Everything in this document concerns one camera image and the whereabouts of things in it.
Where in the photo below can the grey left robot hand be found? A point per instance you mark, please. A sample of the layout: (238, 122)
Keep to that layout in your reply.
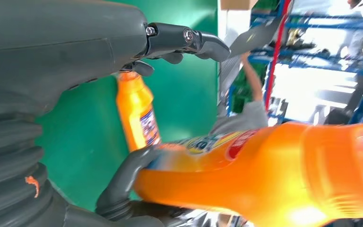
(59, 47)

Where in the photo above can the brown cardboard box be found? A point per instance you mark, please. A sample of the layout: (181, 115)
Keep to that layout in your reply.
(238, 3)

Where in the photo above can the grey laptop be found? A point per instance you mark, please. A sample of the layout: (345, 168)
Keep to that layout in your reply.
(250, 39)

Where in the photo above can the person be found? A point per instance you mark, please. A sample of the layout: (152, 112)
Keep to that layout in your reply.
(247, 116)

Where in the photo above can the blue and red shelf rack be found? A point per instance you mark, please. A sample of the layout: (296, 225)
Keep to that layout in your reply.
(325, 56)

